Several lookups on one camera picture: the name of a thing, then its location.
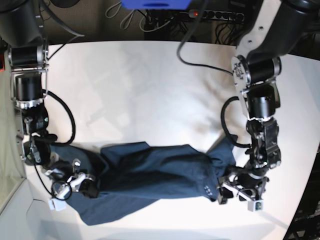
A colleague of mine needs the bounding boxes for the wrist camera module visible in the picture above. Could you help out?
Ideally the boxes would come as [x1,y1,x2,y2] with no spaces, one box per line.
[247,199,264,212]
[48,198,67,212]

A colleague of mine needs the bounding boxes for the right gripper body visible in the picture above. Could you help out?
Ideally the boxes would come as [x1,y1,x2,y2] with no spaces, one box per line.
[41,158,97,200]

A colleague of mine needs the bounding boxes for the blue box overhead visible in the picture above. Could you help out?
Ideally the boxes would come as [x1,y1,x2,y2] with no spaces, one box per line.
[121,0,191,10]

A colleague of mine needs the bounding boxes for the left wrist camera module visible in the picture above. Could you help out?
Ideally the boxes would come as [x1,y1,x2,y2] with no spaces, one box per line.
[247,199,264,212]

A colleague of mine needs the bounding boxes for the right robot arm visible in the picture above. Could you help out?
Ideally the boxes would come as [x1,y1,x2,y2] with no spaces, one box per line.
[0,0,99,201]

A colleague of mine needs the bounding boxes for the grey cable loops on floor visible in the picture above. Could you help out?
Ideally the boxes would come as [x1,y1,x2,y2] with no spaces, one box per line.
[104,0,141,30]

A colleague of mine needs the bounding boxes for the dark blue t-shirt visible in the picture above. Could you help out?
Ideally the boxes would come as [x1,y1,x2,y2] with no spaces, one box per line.
[50,138,236,226]

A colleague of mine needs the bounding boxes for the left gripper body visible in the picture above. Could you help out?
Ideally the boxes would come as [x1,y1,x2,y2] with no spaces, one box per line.
[217,166,269,201]

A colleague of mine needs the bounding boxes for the black power strip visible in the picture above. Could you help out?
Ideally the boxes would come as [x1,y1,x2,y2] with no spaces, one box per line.
[202,10,245,23]

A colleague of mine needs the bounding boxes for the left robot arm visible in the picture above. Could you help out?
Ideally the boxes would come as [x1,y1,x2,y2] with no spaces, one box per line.
[217,0,320,212]

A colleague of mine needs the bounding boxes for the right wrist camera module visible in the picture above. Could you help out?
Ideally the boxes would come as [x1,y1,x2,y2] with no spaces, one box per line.
[48,198,67,212]

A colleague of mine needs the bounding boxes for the red black device at edge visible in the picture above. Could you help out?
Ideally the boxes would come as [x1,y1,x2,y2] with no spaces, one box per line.
[0,53,5,72]

